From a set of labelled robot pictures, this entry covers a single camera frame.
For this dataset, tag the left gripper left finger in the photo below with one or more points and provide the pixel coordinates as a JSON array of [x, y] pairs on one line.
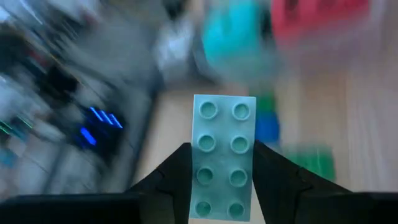
[[168, 193]]

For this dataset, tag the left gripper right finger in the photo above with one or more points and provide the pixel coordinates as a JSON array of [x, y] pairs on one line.
[[280, 193]]

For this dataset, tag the green two-by-four brick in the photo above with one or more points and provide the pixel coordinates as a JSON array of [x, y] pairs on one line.
[[311, 163]]

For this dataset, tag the pale teal two-by-four brick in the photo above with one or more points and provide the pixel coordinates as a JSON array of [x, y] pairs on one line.
[[222, 155]]

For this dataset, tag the small blue square brick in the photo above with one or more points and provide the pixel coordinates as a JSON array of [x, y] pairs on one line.
[[267, 127]]

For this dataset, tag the small green square brick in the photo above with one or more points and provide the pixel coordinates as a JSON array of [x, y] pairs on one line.
[[266, 104]]

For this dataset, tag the cyan foam die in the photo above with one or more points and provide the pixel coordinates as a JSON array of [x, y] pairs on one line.
[[233, 37]]

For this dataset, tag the red foam die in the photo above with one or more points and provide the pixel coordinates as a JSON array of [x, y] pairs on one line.
[[311, 18]]

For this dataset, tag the smoky dark plastic bin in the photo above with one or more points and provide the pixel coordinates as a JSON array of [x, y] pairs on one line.
[[202, 68]]

